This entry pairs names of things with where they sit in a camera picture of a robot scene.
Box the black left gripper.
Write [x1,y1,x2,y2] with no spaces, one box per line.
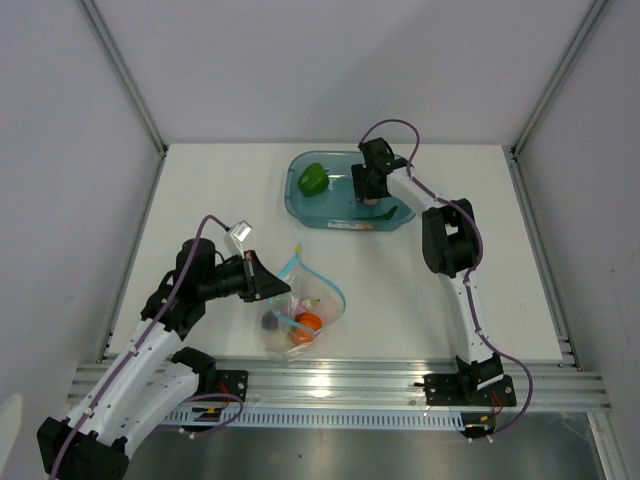
[199,250,290,302]

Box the purple eggplant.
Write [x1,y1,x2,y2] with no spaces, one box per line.
[261,296,320,331]

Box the clear zip top bag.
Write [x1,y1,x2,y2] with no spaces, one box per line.
[260,244,346,360]

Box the orange tomato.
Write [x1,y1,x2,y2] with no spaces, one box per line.
[290,312,323,345]

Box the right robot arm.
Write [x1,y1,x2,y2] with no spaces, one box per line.
[351,138,504,405]

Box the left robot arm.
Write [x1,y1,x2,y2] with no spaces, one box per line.
[37,239,291,479]

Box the teal translucent plastic tray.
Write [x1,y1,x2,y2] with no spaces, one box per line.
[284,151,415,231]

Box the green bell pepper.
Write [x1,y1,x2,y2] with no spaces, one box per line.
[297,162,329,197]

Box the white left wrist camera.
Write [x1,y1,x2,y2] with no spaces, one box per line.
[223,220,252,256]

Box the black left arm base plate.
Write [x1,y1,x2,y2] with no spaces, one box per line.
[213,370,249,401]

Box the white slotted cable duct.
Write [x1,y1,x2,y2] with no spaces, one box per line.
[159,409,464,430]

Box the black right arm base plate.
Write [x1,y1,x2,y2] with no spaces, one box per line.
[413,374,517,407]

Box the aluminium mounting rail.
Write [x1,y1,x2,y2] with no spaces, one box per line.
[67,357,614,414]

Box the right aluminium frame post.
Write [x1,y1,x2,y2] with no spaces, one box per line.
[510,0,614,160]

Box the aluminium frame post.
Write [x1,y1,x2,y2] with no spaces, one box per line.
[510,0,614,160]
[77,0,168,157]

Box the left aluminium frame post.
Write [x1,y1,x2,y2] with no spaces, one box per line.
[77,0,168,157]

